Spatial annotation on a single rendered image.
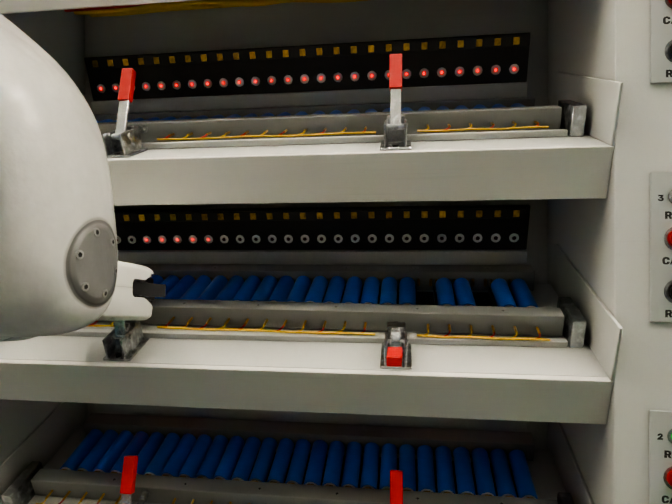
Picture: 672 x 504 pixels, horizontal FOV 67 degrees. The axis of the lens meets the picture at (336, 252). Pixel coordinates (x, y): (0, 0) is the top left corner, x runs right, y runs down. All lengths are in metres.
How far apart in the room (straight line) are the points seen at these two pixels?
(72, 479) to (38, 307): 0.41
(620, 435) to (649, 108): 0.27
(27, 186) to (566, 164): 0.39
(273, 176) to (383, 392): 0.22
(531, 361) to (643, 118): 0.22
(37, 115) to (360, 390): 0.33
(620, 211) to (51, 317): 0.42
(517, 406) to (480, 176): 0.20
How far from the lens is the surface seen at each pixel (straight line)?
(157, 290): 0.49
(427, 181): 0.46
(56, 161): 0.29
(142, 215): 0.68
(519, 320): 0.52
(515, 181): 0.47
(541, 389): 0.48
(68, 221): 0.28
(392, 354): 0.41
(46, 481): 0.69
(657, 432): 0.51
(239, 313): 0.54
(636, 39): 0.52
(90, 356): 0.56
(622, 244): 0.48
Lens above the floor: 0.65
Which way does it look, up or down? level
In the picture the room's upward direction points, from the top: straight up
